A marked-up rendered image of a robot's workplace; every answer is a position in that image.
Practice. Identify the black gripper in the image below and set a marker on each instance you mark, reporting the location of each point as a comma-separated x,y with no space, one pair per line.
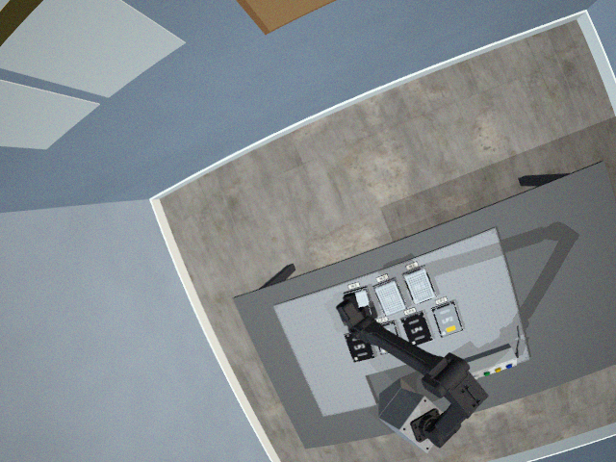
370,311

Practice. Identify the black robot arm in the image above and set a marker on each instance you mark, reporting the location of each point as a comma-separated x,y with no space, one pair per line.
447,376

